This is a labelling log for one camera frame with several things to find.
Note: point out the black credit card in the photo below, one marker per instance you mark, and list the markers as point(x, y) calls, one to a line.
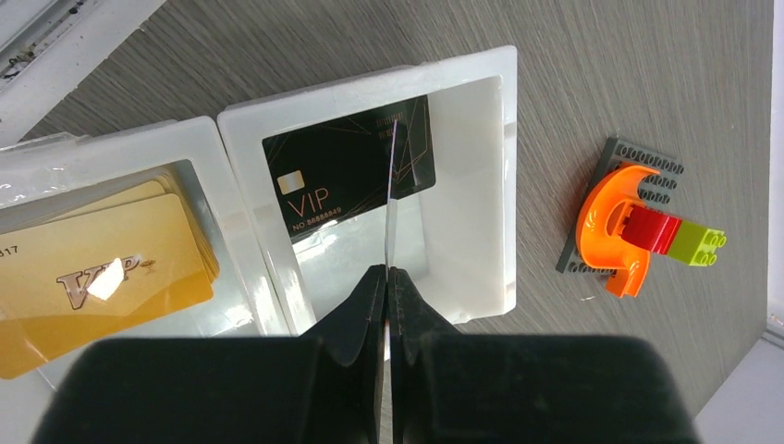
point(338, 169)

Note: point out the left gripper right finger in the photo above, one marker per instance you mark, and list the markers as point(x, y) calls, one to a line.
point(454, 387)

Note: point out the white divided tray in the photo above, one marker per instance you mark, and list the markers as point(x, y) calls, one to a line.
point(259, 222)

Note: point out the dark grey credit card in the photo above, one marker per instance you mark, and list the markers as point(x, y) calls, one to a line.
point(391, 203)

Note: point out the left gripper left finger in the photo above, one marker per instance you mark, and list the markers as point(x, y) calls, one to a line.
point(320, 387)

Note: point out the green toy block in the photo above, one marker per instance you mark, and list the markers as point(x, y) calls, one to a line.
point(695, 244)

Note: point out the orange curved toy track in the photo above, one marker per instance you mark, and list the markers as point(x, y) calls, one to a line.
point(600, 224)

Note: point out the red toy block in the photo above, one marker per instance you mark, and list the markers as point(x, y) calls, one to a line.
point(650, 229)

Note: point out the grey studded baseplate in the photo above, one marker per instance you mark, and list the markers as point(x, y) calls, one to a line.
point(655, 190)

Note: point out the orange card in tray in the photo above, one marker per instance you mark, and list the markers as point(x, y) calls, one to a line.
point(162, 184)

